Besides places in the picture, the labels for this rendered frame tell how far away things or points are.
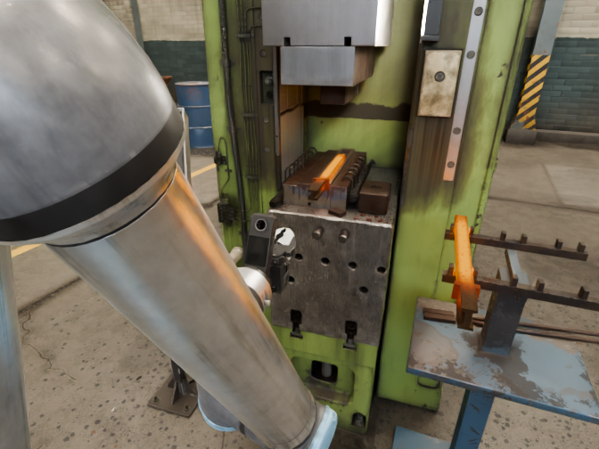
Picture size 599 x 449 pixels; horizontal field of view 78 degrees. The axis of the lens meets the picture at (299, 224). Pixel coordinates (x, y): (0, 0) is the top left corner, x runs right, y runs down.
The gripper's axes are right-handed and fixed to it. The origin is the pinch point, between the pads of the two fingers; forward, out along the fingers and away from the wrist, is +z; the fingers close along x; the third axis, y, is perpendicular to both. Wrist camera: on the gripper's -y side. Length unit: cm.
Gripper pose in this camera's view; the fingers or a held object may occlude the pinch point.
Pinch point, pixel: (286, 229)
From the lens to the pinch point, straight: 82.6
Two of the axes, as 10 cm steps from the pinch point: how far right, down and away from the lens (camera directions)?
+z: 2.9, -4.1, 8.6
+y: 0.0, 9.0, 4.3
